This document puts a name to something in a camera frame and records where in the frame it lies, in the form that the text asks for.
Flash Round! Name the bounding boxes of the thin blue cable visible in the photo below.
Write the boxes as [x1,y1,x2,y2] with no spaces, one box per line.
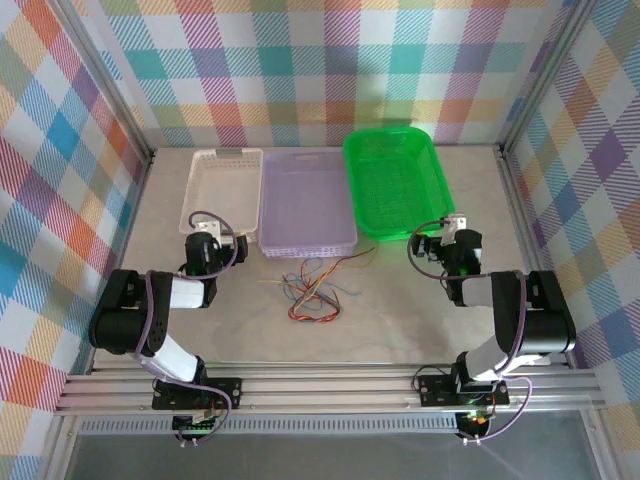
[299,282,362,306]
[281,259,324,306]

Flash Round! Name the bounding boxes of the green plastic basket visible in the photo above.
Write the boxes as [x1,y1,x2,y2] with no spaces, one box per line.
[342,125,456,244]

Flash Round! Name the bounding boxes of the purple plastic basket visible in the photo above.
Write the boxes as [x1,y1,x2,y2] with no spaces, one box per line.
[258,147,359,260]

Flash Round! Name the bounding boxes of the white perforated plastic basket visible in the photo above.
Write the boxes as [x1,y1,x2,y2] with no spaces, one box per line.
[178,147,265,236]

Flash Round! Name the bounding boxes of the orange lit control board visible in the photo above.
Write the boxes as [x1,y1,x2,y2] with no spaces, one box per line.
[457,409,496,437]

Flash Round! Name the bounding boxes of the green terminal control board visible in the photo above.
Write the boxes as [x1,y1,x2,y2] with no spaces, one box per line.
[172,413,221,435]

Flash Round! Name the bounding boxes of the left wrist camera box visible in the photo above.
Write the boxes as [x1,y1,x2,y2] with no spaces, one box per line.
[197,218,237,247]

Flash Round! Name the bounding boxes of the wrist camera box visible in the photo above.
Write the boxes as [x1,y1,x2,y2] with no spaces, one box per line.
[439,213,469,246]
[197,218,237,247]

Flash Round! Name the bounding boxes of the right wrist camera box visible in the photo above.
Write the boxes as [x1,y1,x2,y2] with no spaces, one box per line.
[439,213,469,246]

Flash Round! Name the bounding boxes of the aluminium table side rail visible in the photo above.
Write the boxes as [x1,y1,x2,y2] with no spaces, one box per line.
[497,144,576,369]
[87,149,157,376]

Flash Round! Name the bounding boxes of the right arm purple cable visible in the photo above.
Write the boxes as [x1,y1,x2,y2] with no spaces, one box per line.
[407,219,534,446]

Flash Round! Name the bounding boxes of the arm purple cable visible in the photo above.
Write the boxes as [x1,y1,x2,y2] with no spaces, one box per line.
[407,219,534,446]
[133,209,240,447]

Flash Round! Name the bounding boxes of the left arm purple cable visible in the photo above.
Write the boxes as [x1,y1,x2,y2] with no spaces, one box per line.
[133,209,240,447]

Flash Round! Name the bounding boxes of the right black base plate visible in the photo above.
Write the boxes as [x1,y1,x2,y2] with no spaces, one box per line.
[417,372,511,407]

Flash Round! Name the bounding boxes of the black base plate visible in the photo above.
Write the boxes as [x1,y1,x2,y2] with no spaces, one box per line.
[151,377,244,412]
[417,372,511,407]

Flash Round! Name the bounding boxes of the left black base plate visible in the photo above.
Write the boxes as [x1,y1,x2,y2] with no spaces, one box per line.
[151,377,244,412]

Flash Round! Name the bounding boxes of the aluminium mounting rail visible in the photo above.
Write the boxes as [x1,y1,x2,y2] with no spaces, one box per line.
[54,367,609,416]

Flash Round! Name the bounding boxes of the grey slotted cable duct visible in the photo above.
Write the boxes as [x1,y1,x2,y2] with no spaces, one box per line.
[77,417,461,435]

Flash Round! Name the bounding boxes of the aluminium frame post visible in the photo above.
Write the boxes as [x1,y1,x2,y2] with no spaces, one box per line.
[47,0,156,164]
[497,0,604,159]

